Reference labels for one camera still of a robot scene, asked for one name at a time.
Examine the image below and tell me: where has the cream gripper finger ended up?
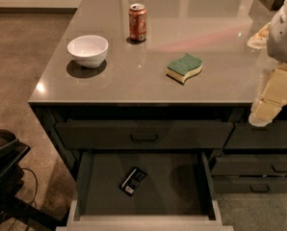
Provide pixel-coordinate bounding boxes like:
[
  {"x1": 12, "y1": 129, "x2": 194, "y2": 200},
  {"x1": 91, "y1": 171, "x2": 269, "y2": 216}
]
[
  {"x1": 248, "y1": 64, "x2": 287, "y2": 127},
  {"x1": 247, "y1": 23, "x2": 271, "y2": 49}
]

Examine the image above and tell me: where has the black rxbar chocolate bar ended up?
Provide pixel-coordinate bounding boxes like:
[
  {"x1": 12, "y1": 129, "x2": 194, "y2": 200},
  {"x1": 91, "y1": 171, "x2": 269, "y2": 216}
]
[{"x1": 119, "y1": 167, "x2": 147, "y2": 196}]

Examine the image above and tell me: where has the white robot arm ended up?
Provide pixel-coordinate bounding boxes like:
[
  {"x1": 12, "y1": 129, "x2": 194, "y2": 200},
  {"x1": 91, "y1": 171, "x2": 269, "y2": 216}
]
[{"x1": 248, "y1": 0, "x2": 287, "y2": 127}]

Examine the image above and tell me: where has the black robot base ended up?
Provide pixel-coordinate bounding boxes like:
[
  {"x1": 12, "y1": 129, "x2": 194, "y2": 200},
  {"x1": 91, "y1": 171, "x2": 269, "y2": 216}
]
[{"x1": 0, "y1": 129, "x2": 69, "y2": 231}]

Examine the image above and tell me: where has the top right drawer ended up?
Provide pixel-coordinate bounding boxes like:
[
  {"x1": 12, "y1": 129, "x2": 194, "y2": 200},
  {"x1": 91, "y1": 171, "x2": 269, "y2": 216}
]
[{"x1": 225, "y1": 120, "x2": 287, "y2": 149}]

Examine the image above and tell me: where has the middle right drawer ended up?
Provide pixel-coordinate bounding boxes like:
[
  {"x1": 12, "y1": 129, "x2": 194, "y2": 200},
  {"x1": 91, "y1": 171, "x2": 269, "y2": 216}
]
[{"x1": 211, "y1": 154, "x2": 287, "y2": 176}]

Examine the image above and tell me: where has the bottom right drawer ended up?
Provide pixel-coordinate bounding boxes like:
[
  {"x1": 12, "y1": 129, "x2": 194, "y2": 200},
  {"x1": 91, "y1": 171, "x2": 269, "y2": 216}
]
[{"x1": 213, "y1": 177, "x2": 287, "y2": 193}]

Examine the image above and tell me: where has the open middle drawer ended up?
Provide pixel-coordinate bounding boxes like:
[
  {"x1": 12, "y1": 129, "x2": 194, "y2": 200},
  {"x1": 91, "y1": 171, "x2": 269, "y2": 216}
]
[{"x1": 56, "y1": 150, "x2": 234, "y2": 231}]

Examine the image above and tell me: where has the closed top left drawer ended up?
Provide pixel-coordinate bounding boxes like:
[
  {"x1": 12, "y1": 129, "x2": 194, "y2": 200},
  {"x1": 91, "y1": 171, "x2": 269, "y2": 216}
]
[{"x1": 55, "y1": 120, "x2": 234, "y2": 149}]

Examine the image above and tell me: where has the green yellow sponge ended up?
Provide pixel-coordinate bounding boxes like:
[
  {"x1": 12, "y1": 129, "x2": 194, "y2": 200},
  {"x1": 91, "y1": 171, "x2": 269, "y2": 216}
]
[{"x1": 166, "y1": 54, "x2": 203, "y2": 84}]

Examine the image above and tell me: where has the orange soda can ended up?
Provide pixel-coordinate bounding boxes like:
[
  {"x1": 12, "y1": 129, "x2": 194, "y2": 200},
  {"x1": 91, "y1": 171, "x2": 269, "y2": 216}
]
[{"x1": 129, "y1": 3, "x2": 146, "y2": 41}]

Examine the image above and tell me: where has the white ceramic bowl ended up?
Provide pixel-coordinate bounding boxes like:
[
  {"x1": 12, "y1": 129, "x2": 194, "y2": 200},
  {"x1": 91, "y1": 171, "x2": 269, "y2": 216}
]
[{"x1": 67, "y1": 35, "x2": 109, "y2": 68}]

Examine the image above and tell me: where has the black drawer handle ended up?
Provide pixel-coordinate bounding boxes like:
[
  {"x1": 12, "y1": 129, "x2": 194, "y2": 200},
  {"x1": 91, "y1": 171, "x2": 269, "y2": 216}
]
[{"x1": 130, "y1": 134, "x2": 159, "y2": 143}]

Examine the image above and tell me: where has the black cable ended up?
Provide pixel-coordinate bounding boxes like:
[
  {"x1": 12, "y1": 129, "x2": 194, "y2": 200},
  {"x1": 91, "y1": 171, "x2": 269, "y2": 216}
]
[{"x1": 19, "y1": 167, "x2": 39, "y2": 209}]

